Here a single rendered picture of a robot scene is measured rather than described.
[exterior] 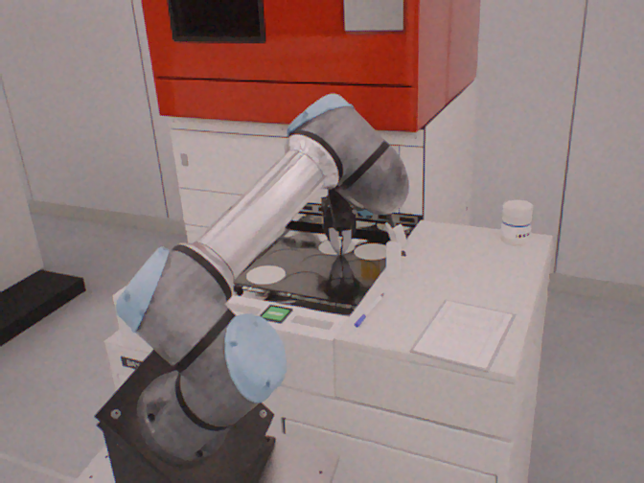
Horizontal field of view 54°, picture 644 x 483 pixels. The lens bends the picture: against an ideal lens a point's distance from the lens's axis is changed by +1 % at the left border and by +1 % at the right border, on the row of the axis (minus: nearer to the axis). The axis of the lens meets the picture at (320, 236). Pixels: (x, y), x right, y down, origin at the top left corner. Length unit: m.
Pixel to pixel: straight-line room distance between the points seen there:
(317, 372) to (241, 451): 0.27
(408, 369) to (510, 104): 2.11
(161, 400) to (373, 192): 0.48
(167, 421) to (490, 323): 0.65
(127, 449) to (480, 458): 0.66
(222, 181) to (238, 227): 1.05
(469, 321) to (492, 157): 2.01
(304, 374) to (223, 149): 0.87
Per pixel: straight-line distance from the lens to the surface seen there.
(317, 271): 1.64
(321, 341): 1.27
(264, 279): 1.63
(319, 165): 1.05
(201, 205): 2.09
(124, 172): 4.37
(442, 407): 1.26
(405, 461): 1.38
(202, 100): 1.90
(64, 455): 2.66
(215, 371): 0.91
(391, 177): 1.10
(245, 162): 1.94
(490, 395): 1.22
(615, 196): 3.26
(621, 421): 2.71
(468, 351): 1.22
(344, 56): 1.67
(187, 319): 0.90
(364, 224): 1.82
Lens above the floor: 1.66
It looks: 24 degrees down
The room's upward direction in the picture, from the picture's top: 3 degrees counter-clockwise
